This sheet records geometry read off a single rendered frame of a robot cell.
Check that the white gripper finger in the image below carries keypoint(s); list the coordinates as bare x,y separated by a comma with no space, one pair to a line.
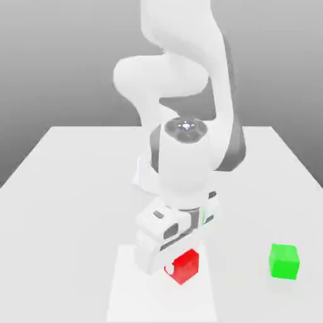
169,269

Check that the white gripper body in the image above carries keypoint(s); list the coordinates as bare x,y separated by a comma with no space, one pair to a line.
151,257

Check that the small red cube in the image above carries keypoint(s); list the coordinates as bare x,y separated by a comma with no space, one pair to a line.
186,267

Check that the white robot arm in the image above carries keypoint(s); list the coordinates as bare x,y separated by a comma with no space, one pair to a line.
184,161

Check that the small green cube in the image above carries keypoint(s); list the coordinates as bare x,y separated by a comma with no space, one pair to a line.
284,262

